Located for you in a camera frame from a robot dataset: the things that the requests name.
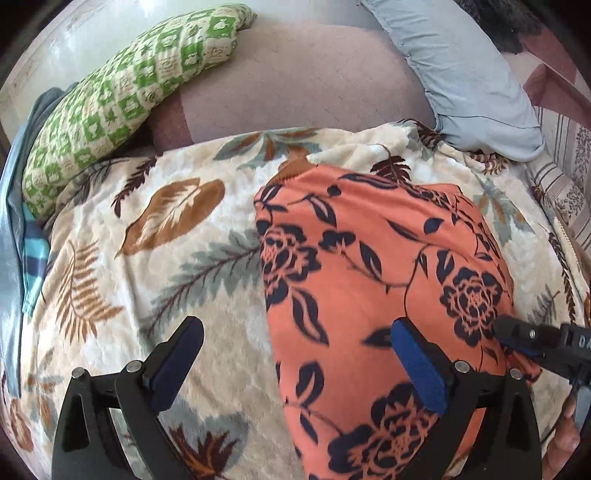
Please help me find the cream leaf-print fleece blanket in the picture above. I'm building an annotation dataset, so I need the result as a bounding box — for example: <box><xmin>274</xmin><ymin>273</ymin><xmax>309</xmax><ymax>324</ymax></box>
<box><xmin>1</xmin><ymin>120</ymin><xmax>590</xmax><ymax>479</ymax></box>

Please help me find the person's right hand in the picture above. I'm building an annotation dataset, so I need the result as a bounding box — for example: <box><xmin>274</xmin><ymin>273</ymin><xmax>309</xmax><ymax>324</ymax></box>
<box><xmin>542</xmin><ymin>395</ymin><xmax>580</xmax><ymax>480</ymax></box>

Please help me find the light blue pillow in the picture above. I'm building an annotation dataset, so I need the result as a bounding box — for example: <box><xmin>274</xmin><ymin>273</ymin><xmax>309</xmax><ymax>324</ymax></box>
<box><xmin>363</xmin><ymin>0</ymin><xmax>545</xmax><ymax>162</ymax></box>

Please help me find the orange floral garment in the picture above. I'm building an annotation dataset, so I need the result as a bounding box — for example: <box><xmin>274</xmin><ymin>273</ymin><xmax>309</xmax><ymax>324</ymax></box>
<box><xmin>254</xmin><ymin>159</ymin><xmax>541</xmax><ymax>479</ymax></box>

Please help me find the blue grey striped cloth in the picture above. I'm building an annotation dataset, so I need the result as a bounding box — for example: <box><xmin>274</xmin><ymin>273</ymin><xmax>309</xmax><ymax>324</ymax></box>
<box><xmin>1</xmin><ymin>87</ymin><xmax>73</xmax><ymax>397</ymax></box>

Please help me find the green checkered pillow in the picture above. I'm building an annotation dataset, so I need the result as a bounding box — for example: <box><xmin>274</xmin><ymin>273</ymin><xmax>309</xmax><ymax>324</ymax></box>
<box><xmin>22</xmin><ymin>4</ymin><xmax>256</xmax><ymax>221</ymax></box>

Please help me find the black furry cushion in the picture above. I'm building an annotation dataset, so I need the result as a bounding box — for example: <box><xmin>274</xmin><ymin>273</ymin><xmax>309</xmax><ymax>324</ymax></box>
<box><xmin>456</xmin><ymin>0</ymin><xmax>542</xmax><ymax>54</ymax></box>

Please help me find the striped beige bedsheet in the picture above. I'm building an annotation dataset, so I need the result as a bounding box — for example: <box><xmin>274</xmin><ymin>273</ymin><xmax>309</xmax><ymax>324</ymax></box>
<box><xmin>528</xmin><ymin>107</ymin><xmax>590</xmax><ymax>254</ymax></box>

